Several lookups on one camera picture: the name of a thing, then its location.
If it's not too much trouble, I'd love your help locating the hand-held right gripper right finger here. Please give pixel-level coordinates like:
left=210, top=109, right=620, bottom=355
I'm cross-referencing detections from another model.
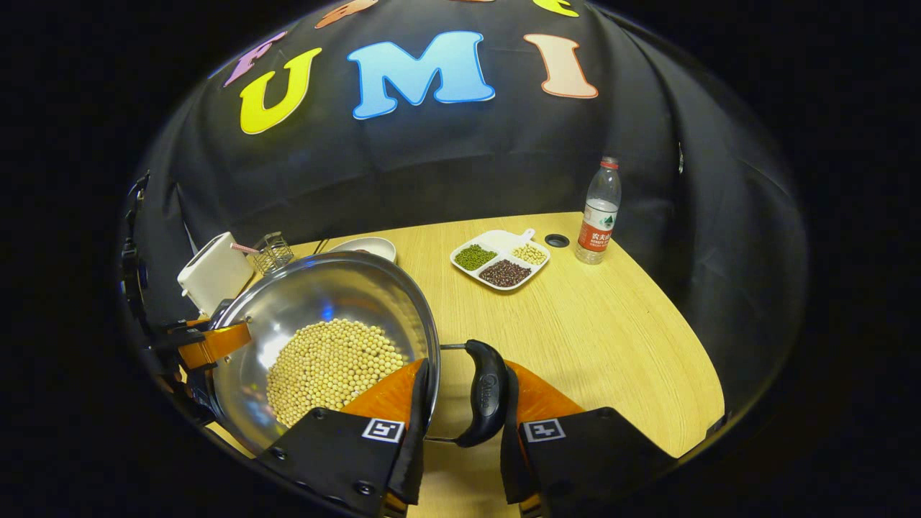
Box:
left=499, top=360, right=681, bottom=518

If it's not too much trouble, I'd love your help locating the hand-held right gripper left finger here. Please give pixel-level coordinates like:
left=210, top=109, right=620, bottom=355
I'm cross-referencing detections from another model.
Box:
left=255, top=358, right=431, bottom=518

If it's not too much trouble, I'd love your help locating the stainless steel pot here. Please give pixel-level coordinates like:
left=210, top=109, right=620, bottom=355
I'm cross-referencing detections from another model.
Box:
left=205, top=250, right=510, bottom=455

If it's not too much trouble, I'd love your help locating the white toaster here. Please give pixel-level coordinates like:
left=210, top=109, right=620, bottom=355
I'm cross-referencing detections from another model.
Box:
left=177, top=232, right=255, bottom=317

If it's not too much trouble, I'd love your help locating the pile of soybeans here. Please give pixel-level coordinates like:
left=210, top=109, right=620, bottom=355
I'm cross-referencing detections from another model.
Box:
left=266, top=319, right=409, bottom=429

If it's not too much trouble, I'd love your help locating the round white plate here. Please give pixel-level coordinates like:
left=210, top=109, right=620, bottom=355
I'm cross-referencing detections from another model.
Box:
left=327, top=237, right=397, bottom=264

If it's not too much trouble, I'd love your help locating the white divided bean dish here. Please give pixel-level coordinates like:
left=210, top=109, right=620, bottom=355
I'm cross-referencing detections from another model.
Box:
left=450, top=228, right=551, bottom=292

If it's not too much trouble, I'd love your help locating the clear water bottle red label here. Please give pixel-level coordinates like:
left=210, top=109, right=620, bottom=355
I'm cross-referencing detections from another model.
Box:
left=575, top=156, right=622, bottom=265

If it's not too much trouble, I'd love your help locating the black backdrop cloth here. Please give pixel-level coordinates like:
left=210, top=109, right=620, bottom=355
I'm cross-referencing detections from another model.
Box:
left=122, top=0, right=807, bottom=432

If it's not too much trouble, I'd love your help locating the wire mesh holder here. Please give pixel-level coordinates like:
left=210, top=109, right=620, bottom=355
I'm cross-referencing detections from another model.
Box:
left=252, top=232, right=294, bottom=276

